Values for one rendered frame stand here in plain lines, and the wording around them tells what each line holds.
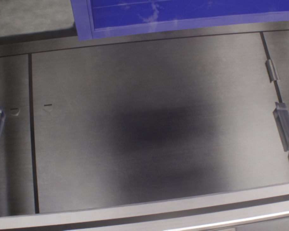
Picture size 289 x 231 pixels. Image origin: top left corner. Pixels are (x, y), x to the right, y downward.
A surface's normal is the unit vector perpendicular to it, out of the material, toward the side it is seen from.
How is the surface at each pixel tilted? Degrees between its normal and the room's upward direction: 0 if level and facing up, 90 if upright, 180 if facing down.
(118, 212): 90
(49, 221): 90
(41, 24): 0
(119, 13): 90
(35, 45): 90
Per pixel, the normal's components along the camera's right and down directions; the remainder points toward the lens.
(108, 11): 0.00, -0.40
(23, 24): 0.13, 0.91
